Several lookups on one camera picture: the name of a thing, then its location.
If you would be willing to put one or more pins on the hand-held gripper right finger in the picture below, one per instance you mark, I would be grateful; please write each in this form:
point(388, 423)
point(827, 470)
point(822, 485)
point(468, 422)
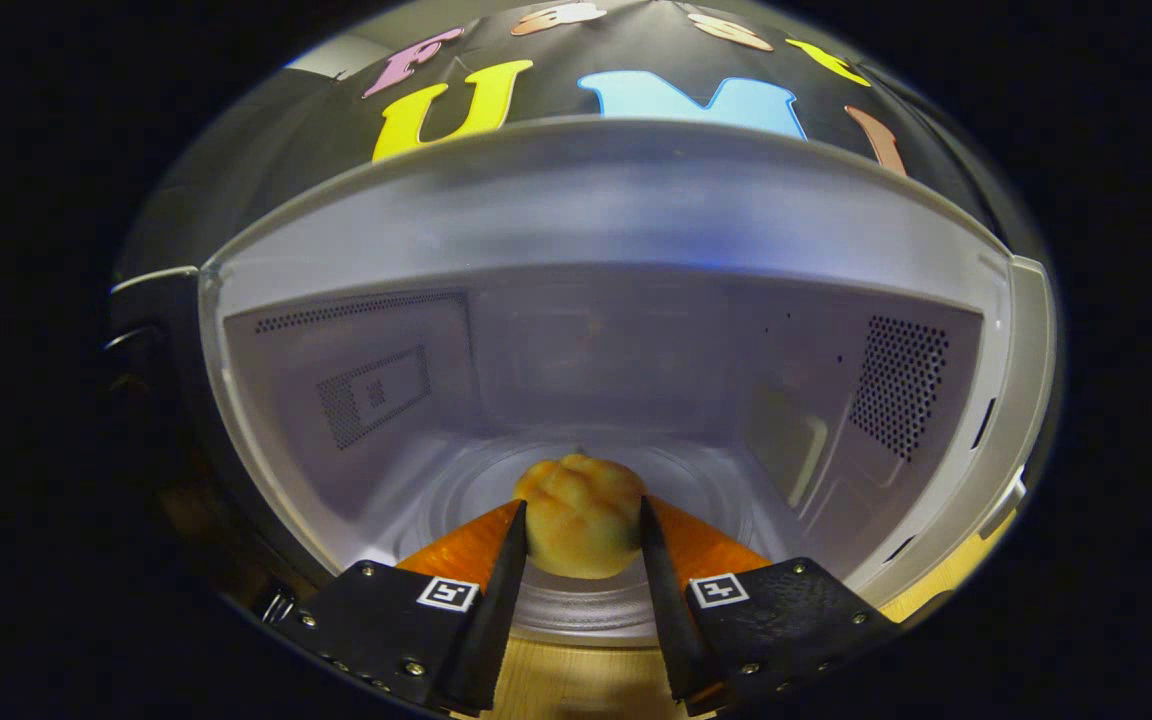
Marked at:
point(676, 630)

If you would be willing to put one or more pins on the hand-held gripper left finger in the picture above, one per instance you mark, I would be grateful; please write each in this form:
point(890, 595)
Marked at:
point(496, 620)

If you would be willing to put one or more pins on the white microwave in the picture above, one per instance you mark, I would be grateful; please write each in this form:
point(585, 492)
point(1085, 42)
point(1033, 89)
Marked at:
point(586, 220)

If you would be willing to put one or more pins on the golden bread roll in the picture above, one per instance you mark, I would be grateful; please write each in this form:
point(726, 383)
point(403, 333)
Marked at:
point(581, 515)

